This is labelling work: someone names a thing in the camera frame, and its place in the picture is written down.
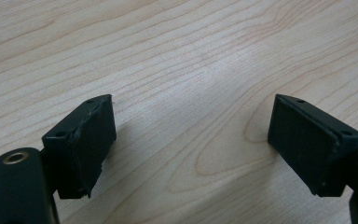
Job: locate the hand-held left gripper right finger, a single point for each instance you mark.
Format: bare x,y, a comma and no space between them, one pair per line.
310,146

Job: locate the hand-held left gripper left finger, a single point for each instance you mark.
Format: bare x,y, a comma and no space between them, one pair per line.
80,146

